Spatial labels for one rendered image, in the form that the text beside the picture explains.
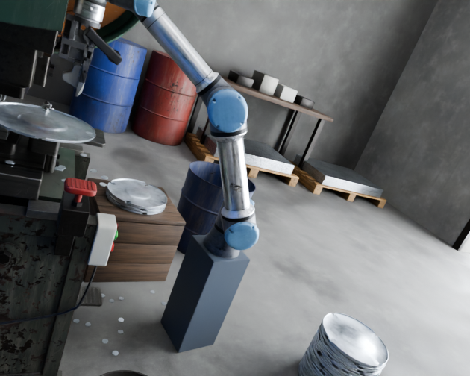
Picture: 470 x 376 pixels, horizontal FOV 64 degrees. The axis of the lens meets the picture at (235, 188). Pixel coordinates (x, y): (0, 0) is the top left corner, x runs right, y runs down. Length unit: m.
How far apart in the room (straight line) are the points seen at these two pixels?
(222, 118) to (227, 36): 3.71
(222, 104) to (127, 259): 0.99
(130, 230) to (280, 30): 3.78
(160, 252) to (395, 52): 5.00
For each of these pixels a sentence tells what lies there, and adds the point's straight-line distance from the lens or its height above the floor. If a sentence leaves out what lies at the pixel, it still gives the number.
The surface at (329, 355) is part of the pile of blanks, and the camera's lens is 1.71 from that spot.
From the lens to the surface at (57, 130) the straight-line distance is 1.19.
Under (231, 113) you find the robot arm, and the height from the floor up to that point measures 0.99.
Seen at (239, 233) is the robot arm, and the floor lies 0.63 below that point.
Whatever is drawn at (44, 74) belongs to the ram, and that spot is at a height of 0.93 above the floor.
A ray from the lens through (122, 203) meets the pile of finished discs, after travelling 1.77.
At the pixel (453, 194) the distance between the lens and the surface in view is 5.31.
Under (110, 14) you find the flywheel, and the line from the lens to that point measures 1.52.
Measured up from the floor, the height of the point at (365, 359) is 0.26.
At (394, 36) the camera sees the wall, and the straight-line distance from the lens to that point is 6.10.
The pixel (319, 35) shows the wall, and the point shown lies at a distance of 5.35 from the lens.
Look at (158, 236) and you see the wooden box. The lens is 1.81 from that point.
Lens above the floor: 1.15
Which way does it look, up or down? 19 degrees down
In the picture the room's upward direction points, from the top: 21 degrees clockwise
